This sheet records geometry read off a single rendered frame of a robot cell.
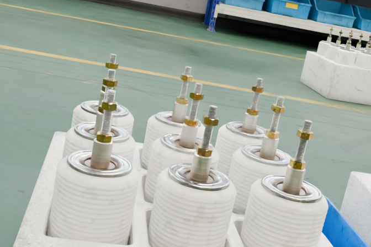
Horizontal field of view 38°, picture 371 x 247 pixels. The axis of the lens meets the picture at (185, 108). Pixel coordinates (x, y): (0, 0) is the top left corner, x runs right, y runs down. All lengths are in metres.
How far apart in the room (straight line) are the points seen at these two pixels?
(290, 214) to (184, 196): 0.13
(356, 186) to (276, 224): 0.42
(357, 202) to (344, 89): 1.83
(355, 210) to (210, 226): 0.46
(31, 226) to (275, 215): 0.28
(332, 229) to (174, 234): 0.47
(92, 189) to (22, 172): 0.65
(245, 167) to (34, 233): 0.30
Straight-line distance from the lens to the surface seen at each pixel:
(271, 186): 0.67
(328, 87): 2.82
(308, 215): 0.66
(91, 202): 0.61
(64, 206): 0.63
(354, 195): 1.06
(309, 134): 0.66
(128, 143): 0.73
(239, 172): 0.76
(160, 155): 0.73
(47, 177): 0.77
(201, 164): 0.64
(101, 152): 0.62
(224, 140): 0.87
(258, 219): 0.67
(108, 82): 0.72
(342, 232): 1.01
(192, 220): 0.62
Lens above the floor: 0.48
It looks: 14 degrees down
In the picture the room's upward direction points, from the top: 11 degrees clockwise
